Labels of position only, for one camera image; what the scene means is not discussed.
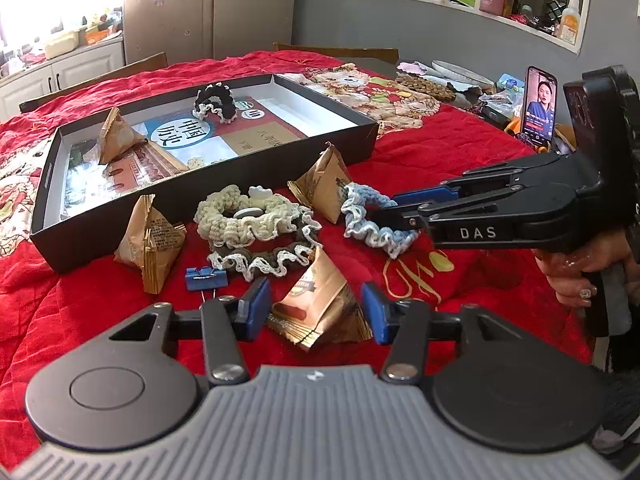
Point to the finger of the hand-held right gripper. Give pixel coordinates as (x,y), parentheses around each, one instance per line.
(425,194)
(400,216)

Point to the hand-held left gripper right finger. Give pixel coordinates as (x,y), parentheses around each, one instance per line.
(375,317)

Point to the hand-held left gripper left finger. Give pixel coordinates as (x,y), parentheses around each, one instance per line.
(257,305)

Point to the light blue crochet scrunchie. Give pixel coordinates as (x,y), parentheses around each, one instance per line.
(360,217)

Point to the brown triangular snack packet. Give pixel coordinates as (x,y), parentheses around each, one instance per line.
(320,182)
(320,300)
(117,135)
(150,240)

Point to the cream crochet scrunchie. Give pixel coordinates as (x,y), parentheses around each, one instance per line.
(215,215)

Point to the black shallow cardboard box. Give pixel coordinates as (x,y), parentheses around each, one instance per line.
(225,175)

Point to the person's right hand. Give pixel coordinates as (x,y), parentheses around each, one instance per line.
(565,270)

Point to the olive white-edged crochet scrunchie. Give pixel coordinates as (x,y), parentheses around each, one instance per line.
(280,253)

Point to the blue binder clip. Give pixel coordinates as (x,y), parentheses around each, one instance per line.
(205,277)

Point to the smartphone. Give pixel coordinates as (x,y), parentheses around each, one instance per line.
(539,105)

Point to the white plate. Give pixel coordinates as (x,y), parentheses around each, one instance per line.
(460,72)

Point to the pink cloth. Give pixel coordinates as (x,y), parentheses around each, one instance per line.
(415,67)

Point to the white bottle orange label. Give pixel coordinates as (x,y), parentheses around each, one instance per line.
(570,22)

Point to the wooden chair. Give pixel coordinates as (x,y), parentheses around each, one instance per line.
(95,74)
(335,52)

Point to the black crochet scrunchie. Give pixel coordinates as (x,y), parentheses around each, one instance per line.
(227,106)

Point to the beige refrigerator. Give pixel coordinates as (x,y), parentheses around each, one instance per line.
(210,10)

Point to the wooden chair back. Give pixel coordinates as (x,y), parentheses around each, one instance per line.
(95,74)

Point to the white kitchen cabinet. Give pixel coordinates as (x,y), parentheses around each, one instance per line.
(50,80)

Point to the cream plastic tub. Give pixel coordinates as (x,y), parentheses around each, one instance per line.
(62,44)

